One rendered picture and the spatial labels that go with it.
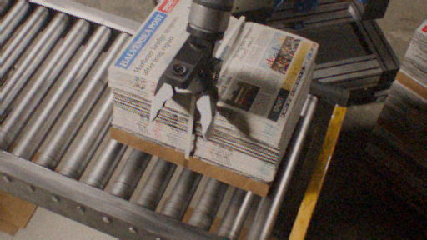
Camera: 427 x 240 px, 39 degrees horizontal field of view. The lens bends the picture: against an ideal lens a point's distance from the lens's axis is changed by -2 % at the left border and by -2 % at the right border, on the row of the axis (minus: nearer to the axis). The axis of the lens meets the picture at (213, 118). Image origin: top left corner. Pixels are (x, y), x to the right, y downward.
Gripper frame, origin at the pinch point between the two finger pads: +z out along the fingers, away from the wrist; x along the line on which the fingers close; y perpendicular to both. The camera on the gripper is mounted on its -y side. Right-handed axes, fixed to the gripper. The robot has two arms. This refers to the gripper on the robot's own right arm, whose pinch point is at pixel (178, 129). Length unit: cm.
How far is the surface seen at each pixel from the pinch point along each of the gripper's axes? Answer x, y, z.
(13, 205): 72, 66, 79
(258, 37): -5.5, 25.9, -15.8
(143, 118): 11.1, 10.6, 5.0
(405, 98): -45, 85, 1
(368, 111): -37, 146, 26
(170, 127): 4.6, 10.5, 4.6
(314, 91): -19, 47, -2
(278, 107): -16.1, 9.4, -7.6
